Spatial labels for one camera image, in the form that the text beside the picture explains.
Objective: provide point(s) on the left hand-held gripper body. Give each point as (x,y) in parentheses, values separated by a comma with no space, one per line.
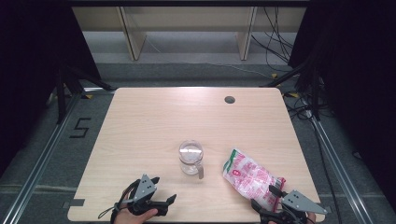
(145,188)

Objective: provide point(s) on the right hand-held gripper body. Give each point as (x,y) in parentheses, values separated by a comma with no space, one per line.
(300,202)

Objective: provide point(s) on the pink and white plastic bag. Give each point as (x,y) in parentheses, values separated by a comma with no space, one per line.
(249,177)

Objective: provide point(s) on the person's right hand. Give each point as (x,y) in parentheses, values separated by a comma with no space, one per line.
(311,218)

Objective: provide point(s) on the person's left hand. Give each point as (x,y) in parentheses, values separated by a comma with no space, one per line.
(134,217)

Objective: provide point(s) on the black metal stand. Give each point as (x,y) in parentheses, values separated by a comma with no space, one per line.
(306,77)
(62,93)

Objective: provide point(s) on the black curtain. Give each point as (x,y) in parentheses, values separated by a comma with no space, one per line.
(31,62)
(358,77)

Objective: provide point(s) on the light wooden shelf unit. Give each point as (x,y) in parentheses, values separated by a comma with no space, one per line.
(186,21)

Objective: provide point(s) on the metal floor rail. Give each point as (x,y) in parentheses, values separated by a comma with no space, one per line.
(339,174)
(40,161)

